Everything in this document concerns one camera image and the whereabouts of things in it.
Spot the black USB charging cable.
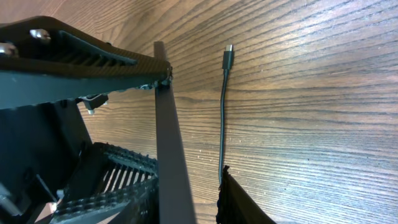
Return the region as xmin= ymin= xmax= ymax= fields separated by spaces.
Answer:
xmin=218 ymin=44 xmax=235 ymax=185

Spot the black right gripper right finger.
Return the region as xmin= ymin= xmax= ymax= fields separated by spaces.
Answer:
xmin=216 ymin=166 xmax=275 ymax=224

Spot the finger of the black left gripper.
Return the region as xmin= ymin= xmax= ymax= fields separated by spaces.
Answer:
xmin=1 ymin=16 xmax=172 ymax=109
xmin=50 ymin=142 xmax=158 ymax=223

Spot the blue Galaxy smartphone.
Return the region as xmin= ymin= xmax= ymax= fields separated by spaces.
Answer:
xmin=153 ymin=40 xmax=197 ymax=224

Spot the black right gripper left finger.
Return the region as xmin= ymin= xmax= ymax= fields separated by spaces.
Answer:
xmin=109 ymin=175 xmax=160 ymax=224

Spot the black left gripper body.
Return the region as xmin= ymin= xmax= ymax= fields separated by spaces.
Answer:
xmin=1 ymin=95 xmax=109 ymax=223

